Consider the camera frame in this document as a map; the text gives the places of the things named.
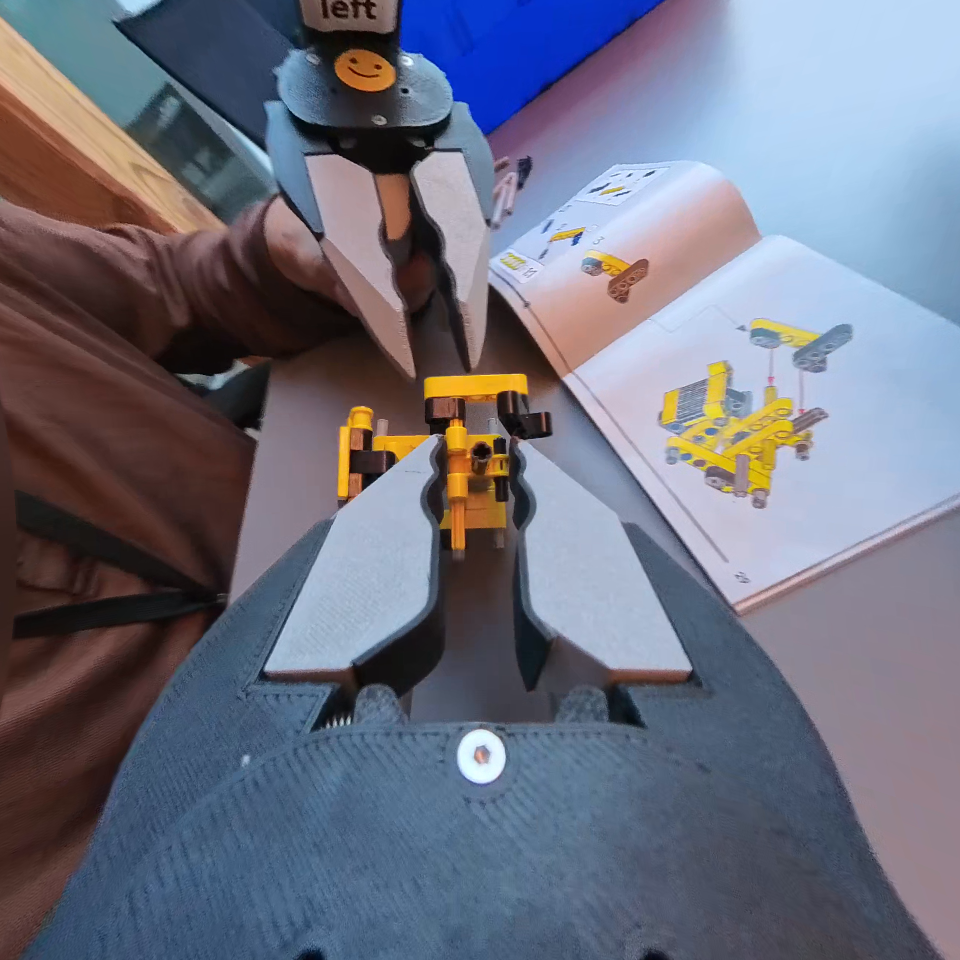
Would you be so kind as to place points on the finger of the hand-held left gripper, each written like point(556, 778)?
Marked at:
point(461, 232)
point(352, 232)

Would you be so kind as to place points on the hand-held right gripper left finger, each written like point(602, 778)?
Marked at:
point(367, 570)

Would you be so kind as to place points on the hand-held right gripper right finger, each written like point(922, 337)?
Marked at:
point(592, 585)

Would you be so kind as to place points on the yellow lego model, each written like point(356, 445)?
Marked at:
point(459, 487)

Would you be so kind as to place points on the person's left forearm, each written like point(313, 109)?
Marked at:
point(165, 285)

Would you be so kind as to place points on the tan lego pin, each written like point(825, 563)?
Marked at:
point(504, 199)

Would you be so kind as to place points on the black lego pin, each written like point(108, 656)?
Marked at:
point(524, 169)

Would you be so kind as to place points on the lego instruction booklet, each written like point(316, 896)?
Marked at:
point(825, 480)

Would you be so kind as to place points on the person's left hand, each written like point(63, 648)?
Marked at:
point(300, 255)

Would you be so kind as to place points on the black box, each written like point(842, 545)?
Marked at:
point(217, 52)

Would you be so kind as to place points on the blue plastic bin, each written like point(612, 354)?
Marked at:
point(495, 52)

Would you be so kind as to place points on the wooden board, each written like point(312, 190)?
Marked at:
point(67, 150)

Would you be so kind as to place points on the person's brown clothing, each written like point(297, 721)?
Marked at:
point(90, 487)

